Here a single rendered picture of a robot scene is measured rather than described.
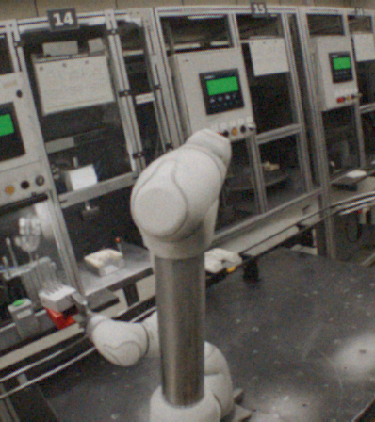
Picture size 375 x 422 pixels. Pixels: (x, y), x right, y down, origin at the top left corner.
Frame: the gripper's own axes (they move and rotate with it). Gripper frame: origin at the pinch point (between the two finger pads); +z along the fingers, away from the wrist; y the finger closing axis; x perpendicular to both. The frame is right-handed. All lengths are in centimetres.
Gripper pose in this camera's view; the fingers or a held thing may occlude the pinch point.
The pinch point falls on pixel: (74, 307)
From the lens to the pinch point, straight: 148.0
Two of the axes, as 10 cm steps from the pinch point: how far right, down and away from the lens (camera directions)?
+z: -5.9, -1.1, 8.0
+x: -7.9, 3.1, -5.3
